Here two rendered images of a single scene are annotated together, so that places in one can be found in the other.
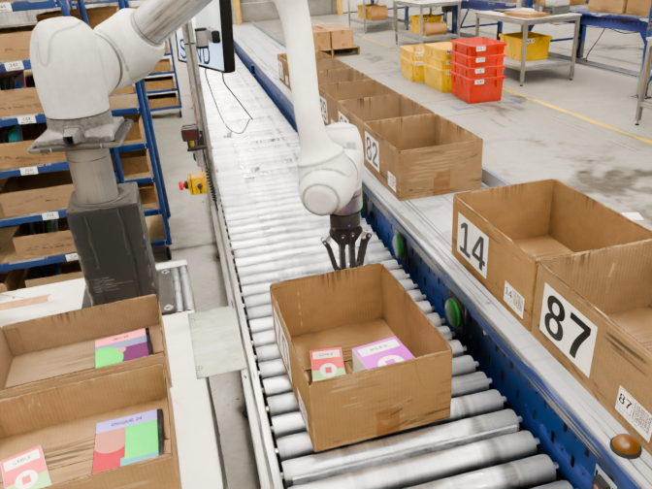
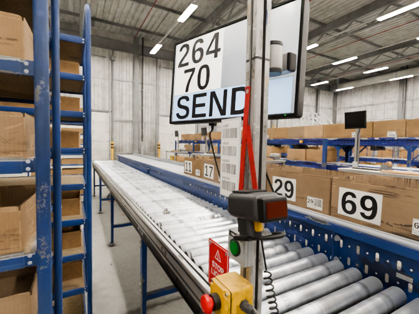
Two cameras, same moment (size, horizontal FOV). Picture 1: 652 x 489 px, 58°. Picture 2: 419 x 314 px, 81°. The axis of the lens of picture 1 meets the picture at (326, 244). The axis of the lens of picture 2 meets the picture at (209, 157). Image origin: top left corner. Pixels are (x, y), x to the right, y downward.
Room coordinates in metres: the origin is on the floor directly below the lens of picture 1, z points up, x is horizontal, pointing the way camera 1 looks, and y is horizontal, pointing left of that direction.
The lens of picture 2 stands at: (1.74, 0.70, 1.18)
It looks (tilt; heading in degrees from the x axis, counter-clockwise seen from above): 3 degrees down; 343
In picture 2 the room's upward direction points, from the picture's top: 1 degrees clockwise
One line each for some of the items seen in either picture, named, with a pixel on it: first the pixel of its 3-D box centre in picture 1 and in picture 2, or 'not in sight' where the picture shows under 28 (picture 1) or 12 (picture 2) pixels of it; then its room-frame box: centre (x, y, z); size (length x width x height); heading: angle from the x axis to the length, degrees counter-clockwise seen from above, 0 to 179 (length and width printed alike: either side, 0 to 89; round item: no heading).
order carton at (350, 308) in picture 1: (352, 345); not in sight; (1.09, -0.04, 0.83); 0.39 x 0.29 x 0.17; 14
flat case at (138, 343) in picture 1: (124, 356); not in sight; (1.19, 0.51, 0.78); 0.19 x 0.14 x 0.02; 18
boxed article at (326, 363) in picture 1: (328, 372); not in sight; (1.09, 0.02, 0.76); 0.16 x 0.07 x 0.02; 3
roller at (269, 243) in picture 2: (268, 171); (245, 252); (2.67, 0.25, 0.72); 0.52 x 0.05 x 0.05; 102
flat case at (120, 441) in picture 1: (129, 449); not in sight; (0.89, 0.42, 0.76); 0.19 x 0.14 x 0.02; 14
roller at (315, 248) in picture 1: (308, 253); not in sight; (1.77, 0.06, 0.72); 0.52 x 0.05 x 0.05; 102
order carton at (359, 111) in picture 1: (383, 126); (402, 204); (2.40, -0.27, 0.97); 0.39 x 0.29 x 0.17; 12
